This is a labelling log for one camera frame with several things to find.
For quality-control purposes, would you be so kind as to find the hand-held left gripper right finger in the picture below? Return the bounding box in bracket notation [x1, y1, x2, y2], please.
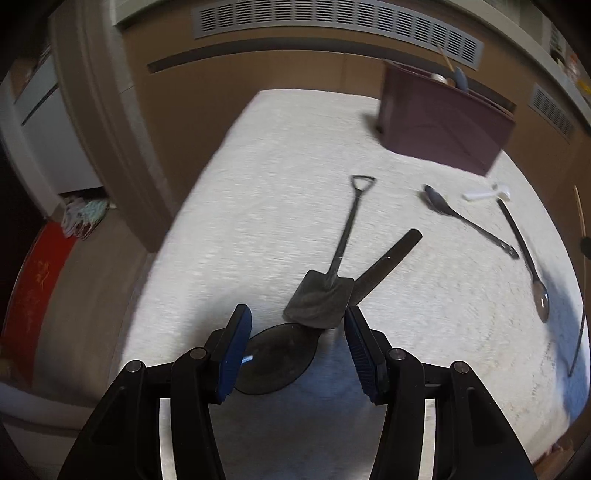
[344, 305, 536, 480]

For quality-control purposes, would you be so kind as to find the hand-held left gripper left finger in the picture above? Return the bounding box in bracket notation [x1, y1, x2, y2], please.
[58, 303, 254, 480]

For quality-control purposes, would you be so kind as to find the large black ladle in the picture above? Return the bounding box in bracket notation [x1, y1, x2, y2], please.
[233, 228, 424, 396]

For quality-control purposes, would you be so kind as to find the slim steel spoon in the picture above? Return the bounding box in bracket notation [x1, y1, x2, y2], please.
[496, 198, 551, 323]

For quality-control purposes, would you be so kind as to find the black shovel-shaped spoon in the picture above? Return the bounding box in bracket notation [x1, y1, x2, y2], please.
[283, 174, 377, 329]

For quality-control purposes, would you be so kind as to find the small white spoon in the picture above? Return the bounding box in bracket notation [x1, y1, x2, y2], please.
[463, 184, 512, 203]

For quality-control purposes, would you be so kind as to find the dark spoon with ornate handle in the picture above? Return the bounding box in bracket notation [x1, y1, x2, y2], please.
[423, 184, 521, 260]

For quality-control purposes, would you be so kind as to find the maroon plastic utensil container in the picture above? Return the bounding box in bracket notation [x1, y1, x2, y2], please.
[375, 60, 517, 176]

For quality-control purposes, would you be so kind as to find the short grey vent grille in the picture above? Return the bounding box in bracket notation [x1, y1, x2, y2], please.
[529, 83, 576, 138]

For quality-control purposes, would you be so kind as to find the white lace tablecloth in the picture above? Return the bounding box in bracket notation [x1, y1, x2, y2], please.
[117, 89, 585, 480]

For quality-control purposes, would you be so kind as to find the colourful cloth bundle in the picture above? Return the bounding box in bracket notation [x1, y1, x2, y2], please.
[60, 196, 112, 241]

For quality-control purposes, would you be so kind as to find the red box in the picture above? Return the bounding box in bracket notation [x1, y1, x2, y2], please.
[0, 219, 81, 386]

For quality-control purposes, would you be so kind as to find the white side cabinet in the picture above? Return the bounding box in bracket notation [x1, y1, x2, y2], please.
[0, 55, 105, 217]

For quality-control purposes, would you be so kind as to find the long grey vent grille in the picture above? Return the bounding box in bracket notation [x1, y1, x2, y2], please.
[191, 0, 485, 71]

